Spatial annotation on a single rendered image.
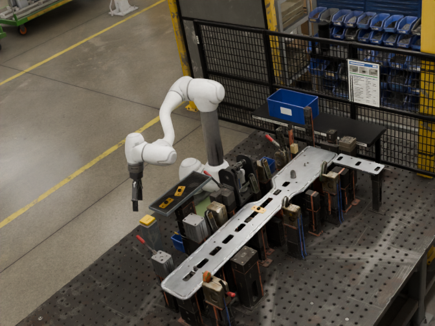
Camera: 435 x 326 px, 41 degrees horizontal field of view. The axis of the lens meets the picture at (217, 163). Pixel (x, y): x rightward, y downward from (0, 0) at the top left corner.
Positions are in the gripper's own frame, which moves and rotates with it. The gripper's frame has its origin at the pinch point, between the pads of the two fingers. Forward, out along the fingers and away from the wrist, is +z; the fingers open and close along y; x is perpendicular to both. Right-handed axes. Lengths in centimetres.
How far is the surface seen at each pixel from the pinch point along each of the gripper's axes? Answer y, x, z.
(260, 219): 13, 68, 1
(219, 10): -265, 33, -66
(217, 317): 61, 48, 29
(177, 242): -6.5, 20.7, 28.0
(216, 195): 2.4, 44.1, -7.6
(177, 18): -303, -10, -52
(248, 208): 3, 62, 0
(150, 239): 27.3, 11.1, 6.6
